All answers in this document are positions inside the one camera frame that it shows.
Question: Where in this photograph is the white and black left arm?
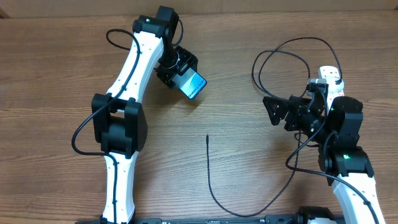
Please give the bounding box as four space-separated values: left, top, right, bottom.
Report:
91 6 207 223

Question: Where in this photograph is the white USB charger adapter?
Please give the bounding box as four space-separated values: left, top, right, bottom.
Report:
326 77 345 96

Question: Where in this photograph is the white power strip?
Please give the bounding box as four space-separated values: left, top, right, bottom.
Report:
318 66 345 108

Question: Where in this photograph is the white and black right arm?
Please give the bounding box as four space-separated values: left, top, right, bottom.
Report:
263 91 385 223

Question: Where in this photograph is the black smartphone with lit screen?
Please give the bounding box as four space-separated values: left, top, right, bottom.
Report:
172 68 207 100

